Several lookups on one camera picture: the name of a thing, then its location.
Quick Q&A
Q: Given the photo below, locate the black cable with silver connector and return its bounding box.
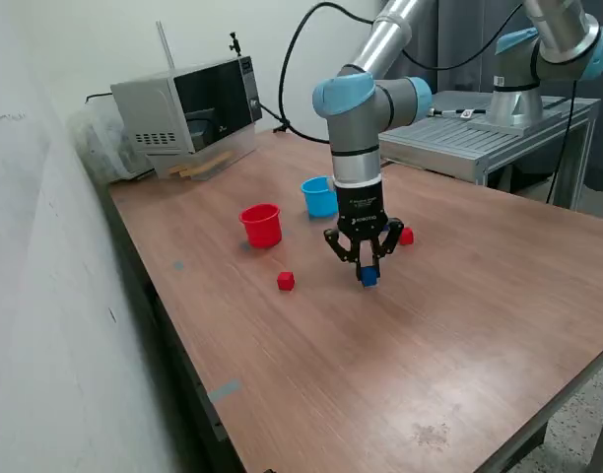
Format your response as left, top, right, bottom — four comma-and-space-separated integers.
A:
427, 106, 488, 119

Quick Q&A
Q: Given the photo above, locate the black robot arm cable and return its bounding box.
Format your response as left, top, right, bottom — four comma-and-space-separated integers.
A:
278, 1, 527, 145

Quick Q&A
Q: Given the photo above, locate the blue plastic bin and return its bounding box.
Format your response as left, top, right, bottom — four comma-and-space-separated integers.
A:
301, 175, 338, 220

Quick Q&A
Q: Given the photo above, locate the clear plastic bag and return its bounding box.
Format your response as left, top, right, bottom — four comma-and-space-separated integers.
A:
67, 105, 158, 186

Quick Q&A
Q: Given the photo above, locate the silver microwave oven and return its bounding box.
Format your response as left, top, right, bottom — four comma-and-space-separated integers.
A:
109, 54, 263, 155

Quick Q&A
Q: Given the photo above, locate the silver blue-jointed robot arm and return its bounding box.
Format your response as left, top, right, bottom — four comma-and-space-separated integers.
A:
310, 0, 603, 187

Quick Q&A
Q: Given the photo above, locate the white thin rod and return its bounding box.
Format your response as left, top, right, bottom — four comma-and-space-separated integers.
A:
155, 19, 177, 75

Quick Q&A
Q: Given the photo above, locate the long grey-blue tape strip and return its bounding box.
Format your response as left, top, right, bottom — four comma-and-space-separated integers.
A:
206, 377, 242, 404

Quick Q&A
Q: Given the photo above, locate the black hanging cable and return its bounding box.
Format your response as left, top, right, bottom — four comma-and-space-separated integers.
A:
541, 81, 578, 204

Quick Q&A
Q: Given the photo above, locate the wooden stick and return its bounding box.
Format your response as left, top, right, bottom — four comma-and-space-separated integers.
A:
167, 151, 233, 176
178, 156, 234, 179

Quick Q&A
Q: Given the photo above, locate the aluminium robot base table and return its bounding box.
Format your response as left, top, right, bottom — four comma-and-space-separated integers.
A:
377, 90, 602, 211

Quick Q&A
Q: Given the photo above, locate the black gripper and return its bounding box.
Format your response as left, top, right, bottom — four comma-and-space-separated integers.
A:
323, 177, 405, 287

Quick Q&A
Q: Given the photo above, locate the red plastic bin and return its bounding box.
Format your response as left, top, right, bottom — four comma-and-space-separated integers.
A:
238, 202, 284, 249

